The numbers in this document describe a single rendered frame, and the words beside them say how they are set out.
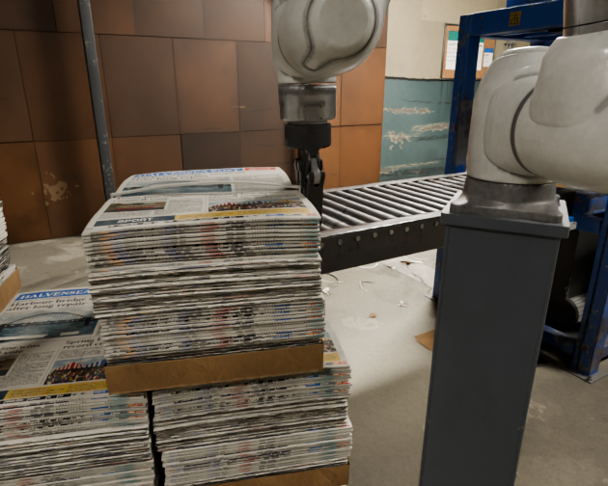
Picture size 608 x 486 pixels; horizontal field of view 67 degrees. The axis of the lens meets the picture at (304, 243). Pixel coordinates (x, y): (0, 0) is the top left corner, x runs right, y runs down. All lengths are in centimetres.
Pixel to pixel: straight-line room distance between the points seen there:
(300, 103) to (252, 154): 395
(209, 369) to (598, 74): 60
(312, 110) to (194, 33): 377
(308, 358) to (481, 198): 43
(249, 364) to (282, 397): 9
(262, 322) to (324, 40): 35
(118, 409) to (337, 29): 55
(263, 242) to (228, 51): 401
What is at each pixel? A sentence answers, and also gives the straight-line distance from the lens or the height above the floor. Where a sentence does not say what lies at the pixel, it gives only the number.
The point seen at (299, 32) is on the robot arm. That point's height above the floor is 127.
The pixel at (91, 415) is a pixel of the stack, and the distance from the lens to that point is 72.
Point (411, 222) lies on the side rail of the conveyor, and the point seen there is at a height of 80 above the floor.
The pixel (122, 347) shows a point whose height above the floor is 91.
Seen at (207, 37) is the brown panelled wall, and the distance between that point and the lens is 449.
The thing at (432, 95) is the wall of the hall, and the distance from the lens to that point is 606.
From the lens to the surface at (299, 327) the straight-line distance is 63.
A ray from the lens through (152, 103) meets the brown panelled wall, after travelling 433.
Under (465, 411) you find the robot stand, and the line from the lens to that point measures 104.
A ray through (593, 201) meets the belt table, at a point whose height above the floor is 76.
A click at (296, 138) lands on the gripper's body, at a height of 114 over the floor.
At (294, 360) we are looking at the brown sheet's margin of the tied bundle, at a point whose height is 86.
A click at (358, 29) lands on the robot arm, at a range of 52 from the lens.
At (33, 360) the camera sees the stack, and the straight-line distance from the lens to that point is 81.
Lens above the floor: 121
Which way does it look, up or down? 19 degrees down
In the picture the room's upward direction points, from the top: straight up
